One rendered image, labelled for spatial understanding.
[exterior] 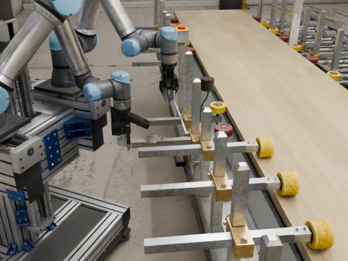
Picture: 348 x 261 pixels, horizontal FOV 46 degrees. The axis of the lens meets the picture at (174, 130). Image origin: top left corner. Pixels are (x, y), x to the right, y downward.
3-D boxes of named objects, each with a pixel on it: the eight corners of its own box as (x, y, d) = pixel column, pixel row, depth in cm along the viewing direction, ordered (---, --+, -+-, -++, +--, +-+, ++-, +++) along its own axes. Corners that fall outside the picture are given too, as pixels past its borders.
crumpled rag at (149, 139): (143, 144, 177) (143, 139, 176) (143, 136, 183) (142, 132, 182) (163, 143, 178) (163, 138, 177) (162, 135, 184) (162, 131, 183)
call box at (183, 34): (175, 44, 215) (175, 30, 211) (174, 41, 221) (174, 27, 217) (188, 44, 215) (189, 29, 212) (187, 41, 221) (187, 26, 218)
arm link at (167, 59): (159, 51, 183) (177, 50, 184) (159, 60, 185) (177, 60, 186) (161, 56, 176) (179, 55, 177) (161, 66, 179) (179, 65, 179)
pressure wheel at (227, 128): (215, 153, 183) (216, 130, 177) (212, 144, 190) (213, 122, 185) (232, 152, 184) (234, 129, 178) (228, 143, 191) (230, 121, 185)
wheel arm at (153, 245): (144, 255, 109) (144, 245, 107) (143, 246, 112) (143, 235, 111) (322, 241, 114) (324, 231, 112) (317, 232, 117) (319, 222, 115)
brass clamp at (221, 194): (214, 202, 131) (215, 189, 129) (206, 178, 143) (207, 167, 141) (233, 201, 132) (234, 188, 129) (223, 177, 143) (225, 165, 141)
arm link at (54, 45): (46, 64, 188) (41, 34, 181) (64, 56, 198) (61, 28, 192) (67, 67, 183) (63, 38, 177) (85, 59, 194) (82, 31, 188)
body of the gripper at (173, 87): (161, 92, 183) (161, 66, 177) (160, 85, 190) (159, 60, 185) (178, 91, 183) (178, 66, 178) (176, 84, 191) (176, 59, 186)
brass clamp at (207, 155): (201, 161, 153) (201, 150, 151) (196, 144, 165) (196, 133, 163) (217, 160, 154) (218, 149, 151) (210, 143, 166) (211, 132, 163)
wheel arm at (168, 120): (136, 128, 203) (135, 120, 201) (135, 125, 206) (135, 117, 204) (221, 124, 207) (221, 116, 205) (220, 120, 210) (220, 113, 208)
